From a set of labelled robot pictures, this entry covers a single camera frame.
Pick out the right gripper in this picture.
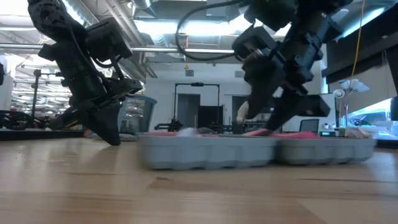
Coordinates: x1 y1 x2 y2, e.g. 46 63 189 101
231 26 331 131

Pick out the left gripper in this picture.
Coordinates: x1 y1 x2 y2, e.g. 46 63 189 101
47 78 144 146

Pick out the grey utility knife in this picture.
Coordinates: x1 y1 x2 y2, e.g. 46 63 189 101
120 133 140 142

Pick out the pink thick-handled tool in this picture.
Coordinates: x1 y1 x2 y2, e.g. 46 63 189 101
272 131 320 139

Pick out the pink tool handle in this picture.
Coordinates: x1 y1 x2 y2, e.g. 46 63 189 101
145 131 178 138

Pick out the grey plastic tool case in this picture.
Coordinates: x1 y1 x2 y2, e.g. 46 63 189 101
138 132 377 171

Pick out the grey mesh office chair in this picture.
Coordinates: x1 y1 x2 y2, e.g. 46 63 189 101
298 118 320 133

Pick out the white multi-head floor lamp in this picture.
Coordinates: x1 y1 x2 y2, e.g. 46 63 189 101
332 78 371 137

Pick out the long tube ceiling light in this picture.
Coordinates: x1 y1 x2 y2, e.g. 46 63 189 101
0 43 236 54

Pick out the clear plastic bag pile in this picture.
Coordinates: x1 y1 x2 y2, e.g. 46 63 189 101
341 119 398 141

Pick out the white-frame mesh office chair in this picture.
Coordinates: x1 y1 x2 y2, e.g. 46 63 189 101
119 94 158 134

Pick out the black rig frame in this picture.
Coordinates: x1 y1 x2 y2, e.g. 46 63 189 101
32 68 63 125
173 82 221 131

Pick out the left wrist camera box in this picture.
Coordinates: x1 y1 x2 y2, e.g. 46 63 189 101
85 17 134 63

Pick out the black cable bundle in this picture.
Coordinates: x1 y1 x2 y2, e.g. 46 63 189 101
349 118 373 128

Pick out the yellow hanging cable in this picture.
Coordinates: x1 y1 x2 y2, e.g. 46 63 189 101
350 0 365 80

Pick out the yellow ceiling drop cord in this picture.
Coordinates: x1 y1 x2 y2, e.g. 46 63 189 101
183 34 190 70

